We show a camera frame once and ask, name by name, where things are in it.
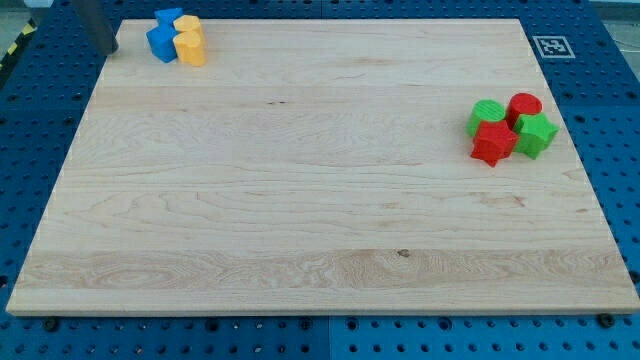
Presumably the blue triangle block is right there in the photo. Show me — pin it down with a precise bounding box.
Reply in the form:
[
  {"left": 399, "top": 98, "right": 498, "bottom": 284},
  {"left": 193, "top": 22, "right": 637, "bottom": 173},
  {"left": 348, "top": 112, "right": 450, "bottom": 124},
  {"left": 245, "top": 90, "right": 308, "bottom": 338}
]
[{"left": 154, "top": 7, "right": 184, "bottom": 27}]

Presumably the green star block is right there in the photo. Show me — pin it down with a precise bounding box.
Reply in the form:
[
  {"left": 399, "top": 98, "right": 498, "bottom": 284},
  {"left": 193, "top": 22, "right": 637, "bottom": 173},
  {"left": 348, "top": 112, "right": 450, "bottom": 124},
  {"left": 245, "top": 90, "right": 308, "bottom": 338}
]
[{"left": 513, "top": 113, "right": 559, "bottom": 159}]

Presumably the red star block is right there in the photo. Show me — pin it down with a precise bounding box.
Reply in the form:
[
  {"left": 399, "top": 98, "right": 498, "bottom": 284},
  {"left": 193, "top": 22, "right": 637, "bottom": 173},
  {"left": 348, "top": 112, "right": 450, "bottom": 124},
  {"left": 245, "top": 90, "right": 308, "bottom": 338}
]
[{"left": 470, "top": 120, "right": 519, "bottom": 167}]

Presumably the black bolt left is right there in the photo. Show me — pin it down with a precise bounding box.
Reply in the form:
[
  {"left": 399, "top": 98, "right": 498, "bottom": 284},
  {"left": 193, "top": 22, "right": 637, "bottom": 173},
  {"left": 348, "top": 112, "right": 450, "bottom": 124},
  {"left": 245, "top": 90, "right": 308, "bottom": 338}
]
[{"left": 42, "top": 317, "right": 59, "bottom": 332}]

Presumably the green cylinder block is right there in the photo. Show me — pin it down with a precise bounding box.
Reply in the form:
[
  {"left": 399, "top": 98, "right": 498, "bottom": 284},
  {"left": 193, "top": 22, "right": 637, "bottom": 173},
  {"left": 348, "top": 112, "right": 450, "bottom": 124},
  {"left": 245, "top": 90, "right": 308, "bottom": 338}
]
[{"left": 466, "top": 99, "right": 506, "bottom": 137}]

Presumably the red cylinder block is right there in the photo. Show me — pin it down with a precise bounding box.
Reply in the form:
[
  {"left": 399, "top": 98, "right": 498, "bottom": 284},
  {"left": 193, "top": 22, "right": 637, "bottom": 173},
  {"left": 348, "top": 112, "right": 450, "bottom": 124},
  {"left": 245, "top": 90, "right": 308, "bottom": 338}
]
[{"left": 505, "top": 92, "right": 543, "bottom": 128}]

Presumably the white fiducial marker tag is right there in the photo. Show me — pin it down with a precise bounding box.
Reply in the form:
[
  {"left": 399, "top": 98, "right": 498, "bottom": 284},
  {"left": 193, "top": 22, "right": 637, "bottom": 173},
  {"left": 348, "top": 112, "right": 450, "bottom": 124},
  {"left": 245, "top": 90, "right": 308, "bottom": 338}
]
[{"left": 533, "top": 35, "right": 575, "bottom": 59}]

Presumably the yellow heart block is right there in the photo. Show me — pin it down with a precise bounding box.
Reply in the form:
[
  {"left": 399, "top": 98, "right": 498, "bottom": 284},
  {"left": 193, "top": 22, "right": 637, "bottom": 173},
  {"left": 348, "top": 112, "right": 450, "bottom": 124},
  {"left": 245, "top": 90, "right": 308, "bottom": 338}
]
[{"left": 173, "top": 31, "right": 207, "bottom": 66}]

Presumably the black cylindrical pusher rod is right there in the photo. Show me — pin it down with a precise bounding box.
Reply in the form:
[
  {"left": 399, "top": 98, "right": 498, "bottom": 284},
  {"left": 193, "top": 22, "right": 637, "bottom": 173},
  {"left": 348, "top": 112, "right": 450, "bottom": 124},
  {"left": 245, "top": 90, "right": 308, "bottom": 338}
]
[{"left": 71, "top": 0, "right": 119, "bottom": 56}]

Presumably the black bolt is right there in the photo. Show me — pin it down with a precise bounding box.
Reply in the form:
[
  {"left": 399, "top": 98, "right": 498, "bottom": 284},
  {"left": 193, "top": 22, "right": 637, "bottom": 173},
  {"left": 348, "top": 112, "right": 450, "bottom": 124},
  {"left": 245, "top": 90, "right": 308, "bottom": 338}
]
[
  {"left": 597, "top": 313, "right": 616, "bottom": 329},
  {"left": 42, "top": 317, "right": 59, "bottom": 332}
]

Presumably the wooden board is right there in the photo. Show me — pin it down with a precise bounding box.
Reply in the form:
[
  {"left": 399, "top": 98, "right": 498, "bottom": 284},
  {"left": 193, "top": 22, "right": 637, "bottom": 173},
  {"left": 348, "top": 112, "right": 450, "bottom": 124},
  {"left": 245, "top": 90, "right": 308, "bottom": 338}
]
[{"left": 7, "top": 19, "right": 639, "bottom": 317}]

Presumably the yellow pentagon block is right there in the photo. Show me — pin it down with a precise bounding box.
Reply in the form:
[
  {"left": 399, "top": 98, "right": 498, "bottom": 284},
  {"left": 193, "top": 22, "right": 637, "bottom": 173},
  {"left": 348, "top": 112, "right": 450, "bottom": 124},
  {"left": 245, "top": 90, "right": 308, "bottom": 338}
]
[{"left": 173, "top": 15, "right": 203, "bottom": 37}]

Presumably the blue cube block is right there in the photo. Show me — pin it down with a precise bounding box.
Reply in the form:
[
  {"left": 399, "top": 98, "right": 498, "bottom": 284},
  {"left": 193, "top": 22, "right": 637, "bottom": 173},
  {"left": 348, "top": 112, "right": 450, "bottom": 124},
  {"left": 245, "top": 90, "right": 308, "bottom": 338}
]
[{"left": 146, "top": 25, "right": 178, "bottom": 63}]

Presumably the black bolt right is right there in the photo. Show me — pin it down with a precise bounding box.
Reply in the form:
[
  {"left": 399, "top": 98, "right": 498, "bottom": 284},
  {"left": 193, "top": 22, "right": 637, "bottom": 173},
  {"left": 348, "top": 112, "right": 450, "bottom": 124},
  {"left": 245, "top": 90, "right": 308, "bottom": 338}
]
[{"left": 597, "top": 313, "right": 616, "bottom": 329}]

